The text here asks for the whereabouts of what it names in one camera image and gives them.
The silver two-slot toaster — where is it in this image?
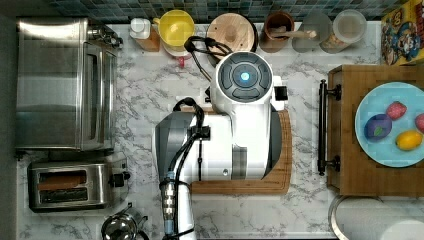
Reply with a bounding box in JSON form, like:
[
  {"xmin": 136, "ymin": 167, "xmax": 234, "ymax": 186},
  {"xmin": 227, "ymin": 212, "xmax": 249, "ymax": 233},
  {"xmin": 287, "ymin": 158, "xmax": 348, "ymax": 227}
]
[{"xmin": 27, "ymin": 156, "xmax": 131, "ymax": 213}]

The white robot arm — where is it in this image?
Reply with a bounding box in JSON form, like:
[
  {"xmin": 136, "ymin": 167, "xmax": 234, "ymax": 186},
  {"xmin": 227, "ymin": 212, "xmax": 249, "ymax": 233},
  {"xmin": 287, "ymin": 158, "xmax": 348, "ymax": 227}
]
[{"xmin": 152, "ymin": 52, "xmax": 283, "ymax": 240}]

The stainless steel toaster oven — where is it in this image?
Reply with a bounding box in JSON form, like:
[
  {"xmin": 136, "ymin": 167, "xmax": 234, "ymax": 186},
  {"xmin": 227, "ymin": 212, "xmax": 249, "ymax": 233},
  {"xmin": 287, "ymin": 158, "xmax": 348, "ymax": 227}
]
[{"xmin": 16, "ymin": 17, "xmax": 123, "ymax": 151}]

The toast slice in toaster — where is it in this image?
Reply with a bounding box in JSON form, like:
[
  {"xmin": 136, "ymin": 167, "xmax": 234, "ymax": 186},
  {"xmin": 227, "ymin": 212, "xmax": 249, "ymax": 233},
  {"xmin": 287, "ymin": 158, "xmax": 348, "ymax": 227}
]
[{"xmin": 37, "ymin": 176, "xmax": 86, "ymax": 191}]

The pink white mug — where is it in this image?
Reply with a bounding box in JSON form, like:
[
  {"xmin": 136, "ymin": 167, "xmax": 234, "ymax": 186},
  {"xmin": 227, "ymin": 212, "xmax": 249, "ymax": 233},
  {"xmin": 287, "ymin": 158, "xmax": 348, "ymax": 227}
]
[{"xmin": 163, "ymin": 44, "xmax": 192, "ymax": 68}]

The bamboo cutting board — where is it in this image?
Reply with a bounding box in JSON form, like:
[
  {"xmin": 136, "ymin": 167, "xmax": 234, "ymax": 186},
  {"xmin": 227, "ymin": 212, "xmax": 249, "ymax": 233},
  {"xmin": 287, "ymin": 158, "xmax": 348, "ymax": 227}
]
[{"xmin": 180, "ymin": 110, "xmax": 292, "ymax": 195}]

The black pot with wooden lid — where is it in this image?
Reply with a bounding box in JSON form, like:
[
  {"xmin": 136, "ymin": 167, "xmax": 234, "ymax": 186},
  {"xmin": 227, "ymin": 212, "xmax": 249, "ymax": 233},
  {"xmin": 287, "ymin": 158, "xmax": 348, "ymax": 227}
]
[{"xmin": 206, "ymin": 13, "xmax": 258, "ymax": 52}]

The brown utensil cup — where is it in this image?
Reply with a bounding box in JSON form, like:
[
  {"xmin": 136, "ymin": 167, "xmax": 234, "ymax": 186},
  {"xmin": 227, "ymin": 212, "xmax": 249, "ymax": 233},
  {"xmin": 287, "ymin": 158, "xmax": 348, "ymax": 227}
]
[{"xmin": 259, "ymin": 11, "xmax": 294, "ymax": 53}]

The wooden spoon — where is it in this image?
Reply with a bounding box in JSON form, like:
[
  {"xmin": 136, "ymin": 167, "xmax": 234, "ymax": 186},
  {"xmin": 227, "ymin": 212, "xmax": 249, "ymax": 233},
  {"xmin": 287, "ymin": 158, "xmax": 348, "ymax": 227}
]
[{"xmin": 270, "ymin": 26, "xmax": 317, "ymax": 39}]

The clear glass jar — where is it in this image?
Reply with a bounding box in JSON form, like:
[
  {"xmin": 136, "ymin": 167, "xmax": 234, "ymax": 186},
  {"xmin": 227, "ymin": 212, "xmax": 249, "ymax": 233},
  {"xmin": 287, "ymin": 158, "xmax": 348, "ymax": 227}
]
[{"xmin": 292, "ymin": 11, "xmax": 332, "ymax": 53}]

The wooden serving tray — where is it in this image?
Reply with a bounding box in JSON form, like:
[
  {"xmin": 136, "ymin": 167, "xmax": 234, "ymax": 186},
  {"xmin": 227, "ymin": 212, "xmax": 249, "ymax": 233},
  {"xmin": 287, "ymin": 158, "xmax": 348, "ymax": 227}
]
[{"xmin": 317, "ymin": 65, "xmax": 423, "ymax": 197}]

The purple plum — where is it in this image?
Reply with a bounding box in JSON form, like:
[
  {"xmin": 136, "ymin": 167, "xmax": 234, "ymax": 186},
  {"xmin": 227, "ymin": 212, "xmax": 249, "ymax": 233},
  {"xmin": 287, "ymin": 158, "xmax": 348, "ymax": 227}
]
[{"xmin": 364, "ymin": 114, "xmax": 392, "ymax": 141}]

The clear jar with cereal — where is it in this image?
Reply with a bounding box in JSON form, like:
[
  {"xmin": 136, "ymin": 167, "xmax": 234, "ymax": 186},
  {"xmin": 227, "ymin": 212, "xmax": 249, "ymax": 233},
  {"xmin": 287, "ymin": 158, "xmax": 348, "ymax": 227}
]
[{"xmin": 320, "ymin": 9, "xmax": 367, "ymax": 54}]

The light blue plate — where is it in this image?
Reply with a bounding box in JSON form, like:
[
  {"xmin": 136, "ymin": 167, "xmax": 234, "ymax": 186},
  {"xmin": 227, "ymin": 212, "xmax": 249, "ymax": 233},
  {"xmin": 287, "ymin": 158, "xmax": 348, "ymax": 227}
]
[{"xmin": 355, "ymin": 82, "xmax": 424, "ymax": 168}]

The red strawberry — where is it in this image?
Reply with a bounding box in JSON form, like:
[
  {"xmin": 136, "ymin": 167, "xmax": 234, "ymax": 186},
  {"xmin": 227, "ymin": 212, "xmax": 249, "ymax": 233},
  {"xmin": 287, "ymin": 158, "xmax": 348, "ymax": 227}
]
[{"xmin": 386, "ymin": 101, "xmax": 407, "ymax": 120}]

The yellow lemon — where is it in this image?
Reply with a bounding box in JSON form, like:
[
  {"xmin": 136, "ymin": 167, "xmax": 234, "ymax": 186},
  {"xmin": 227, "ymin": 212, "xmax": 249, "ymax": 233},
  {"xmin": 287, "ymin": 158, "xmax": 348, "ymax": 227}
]
[{"xmin": 396, "ymin": 130, "xmax": 423, "ymax": 151}]

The red fruit at edge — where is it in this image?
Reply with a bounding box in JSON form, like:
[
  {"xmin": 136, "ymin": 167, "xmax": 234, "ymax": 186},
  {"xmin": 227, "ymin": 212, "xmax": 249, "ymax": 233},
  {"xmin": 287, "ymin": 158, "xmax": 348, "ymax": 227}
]
[{"xmin": 415, "ymin": 114, "xmax": 424, "ymax": 133}]

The colourful cereal box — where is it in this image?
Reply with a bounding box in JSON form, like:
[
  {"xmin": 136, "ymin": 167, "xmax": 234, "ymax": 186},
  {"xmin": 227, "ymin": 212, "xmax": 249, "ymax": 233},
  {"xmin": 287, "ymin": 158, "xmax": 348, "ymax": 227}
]
[{"xmin": 381, "ymin": 0, "xmax": 424, "ymax": 66}]

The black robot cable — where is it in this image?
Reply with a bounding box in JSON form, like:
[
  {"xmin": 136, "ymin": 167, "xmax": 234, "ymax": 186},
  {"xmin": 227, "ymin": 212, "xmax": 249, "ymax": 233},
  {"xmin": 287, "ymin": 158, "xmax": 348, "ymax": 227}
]
[{"xmin": 158, "ymin": 35, "xmax": 234, "ymax": 240}]

